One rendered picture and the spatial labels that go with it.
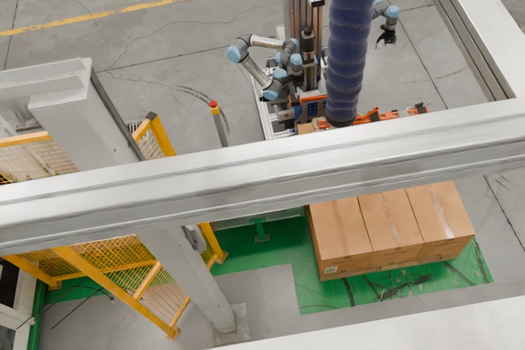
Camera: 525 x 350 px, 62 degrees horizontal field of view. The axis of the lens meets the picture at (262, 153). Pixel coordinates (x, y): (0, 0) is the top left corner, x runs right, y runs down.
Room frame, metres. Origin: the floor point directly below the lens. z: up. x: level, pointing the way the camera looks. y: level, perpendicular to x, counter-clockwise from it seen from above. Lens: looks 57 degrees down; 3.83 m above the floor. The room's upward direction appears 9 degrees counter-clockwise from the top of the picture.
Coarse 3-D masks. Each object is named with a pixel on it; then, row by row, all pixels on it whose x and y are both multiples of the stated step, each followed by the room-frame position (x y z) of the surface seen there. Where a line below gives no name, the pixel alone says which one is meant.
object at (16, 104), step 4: (4, 100) 3.46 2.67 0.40; (8, 100) 3.46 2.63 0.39; (12, 100) 3.46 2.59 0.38; (16, 100) 3.49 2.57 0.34; (20, 100) 3.55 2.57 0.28; (8, 104) 3.46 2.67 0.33; (12, 104) 3.46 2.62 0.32; (16, 104) 3.46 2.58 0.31; (20, 104) 3.50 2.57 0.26; (24, 104) 3.55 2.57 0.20; (12, 108) 3.46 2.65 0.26; (16, 108) 3.46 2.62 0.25; (20, 108) 3.46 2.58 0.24; (24, 108) 3.51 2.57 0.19; (16, 112) 3.46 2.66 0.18; (20, 112) 3.46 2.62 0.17; (24, 112) 3.46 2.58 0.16; (28, 112) 3.50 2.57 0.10; (24, 116) 3.46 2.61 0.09; (28, 116) 3.46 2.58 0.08
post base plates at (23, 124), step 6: (522, 24) 3.67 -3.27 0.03; (522, 30) 3.54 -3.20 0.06; (18, 114) 3.43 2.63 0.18; (30, 114) 3.52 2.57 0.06; (18, 120) 3.47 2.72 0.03; (24, 120) 3.43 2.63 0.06; (30, 120) 3.44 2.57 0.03; (36, 120) 3.43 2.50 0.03; (18, 126) 3.38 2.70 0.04; (24, 126) 3.37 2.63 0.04; (30, 126) 3.36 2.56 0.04; (36, 126) 3.35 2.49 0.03
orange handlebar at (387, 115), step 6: (318, 96) 2.15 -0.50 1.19; (324, 96) 2.14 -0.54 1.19; (384, 114) 1.89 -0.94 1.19; (390, 114) 1.87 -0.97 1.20; (396, 114) 1.88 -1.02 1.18; (414, 114) 1.84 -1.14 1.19; (324, 120) 1.92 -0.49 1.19; (360, 120) 1.87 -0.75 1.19; (366, 120) 1.86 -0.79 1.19; (324, 126) 1.87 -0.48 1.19
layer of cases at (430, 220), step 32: (384, 192) 1.57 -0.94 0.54; (416, 192) 1.52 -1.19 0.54; (448, 192) 1.47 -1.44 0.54; (320, 224) 1.38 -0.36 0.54; (352, 224) 1.34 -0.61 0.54; (384, 224) 1.29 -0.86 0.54; (416, 224) 1.25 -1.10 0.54; (448, 224) 1.21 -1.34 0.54; (320, 256) 1.13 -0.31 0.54; (352, 256) 1.10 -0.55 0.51; (384, 256) 1.10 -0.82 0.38; (416, 256) 1.10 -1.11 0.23
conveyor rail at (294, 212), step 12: (240, 216) 1.54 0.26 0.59; (252, 216) 1.55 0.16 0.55; (264, 216) 1.55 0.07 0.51; (276, 216) 1.55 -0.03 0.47; (288, 216) 1.55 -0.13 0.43; (216, 228) 1.54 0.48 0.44; (228, 228) 1.54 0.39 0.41; (120, 240) 1.54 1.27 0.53; (132, 240) 1.54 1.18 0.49; (24, 252) 1.54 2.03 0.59; (36, 252) 1.54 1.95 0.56; (48, 252) 1.54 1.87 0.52; (84, 252) 1.54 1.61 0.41
